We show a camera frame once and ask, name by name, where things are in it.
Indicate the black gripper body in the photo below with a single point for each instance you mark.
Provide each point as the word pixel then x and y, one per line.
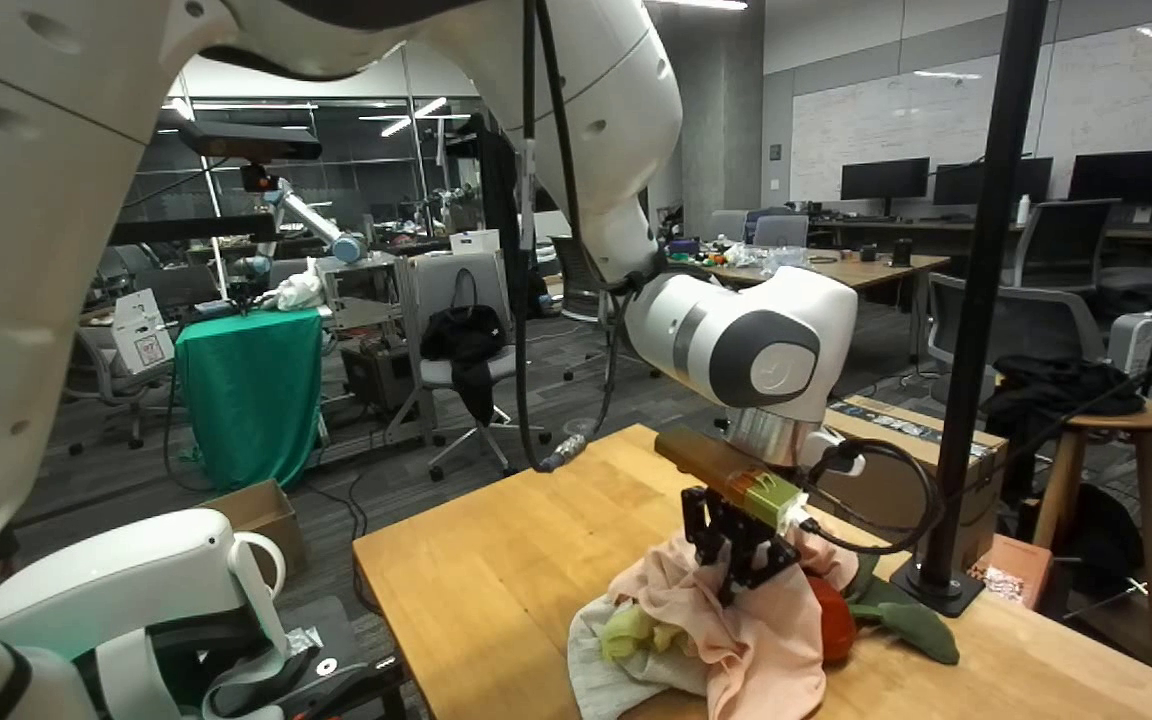
pixel 742 550

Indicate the light pink garment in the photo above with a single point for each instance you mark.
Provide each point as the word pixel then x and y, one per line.
pixel 762 651

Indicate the yellow-green microfiber cloth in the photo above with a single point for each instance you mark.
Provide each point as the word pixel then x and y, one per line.
pixel 629 633

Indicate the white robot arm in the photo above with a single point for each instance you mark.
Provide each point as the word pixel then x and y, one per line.
pixel 580 86

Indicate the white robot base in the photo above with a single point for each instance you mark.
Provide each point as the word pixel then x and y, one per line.
pixel 174 618

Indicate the red orange round object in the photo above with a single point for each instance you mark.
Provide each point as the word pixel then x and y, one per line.
pixel 838 625

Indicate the dark green cloth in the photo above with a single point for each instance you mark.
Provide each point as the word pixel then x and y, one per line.
pixel 890 611

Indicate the cardboard box on floor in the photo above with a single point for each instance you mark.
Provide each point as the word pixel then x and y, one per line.
pixel 890 495

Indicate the white cloth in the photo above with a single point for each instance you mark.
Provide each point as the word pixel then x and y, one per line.
pixel 613 688

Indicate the black garment on stool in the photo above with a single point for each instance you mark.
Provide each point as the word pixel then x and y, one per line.
pixel 1038 399

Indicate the round wooden stool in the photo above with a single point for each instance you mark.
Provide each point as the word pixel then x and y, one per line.
pixel 1081 447

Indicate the black vertical pole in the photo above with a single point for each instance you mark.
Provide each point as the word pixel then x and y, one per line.
pixel 939 578

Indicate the green draped table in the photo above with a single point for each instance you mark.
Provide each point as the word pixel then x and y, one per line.
pixel 250 393

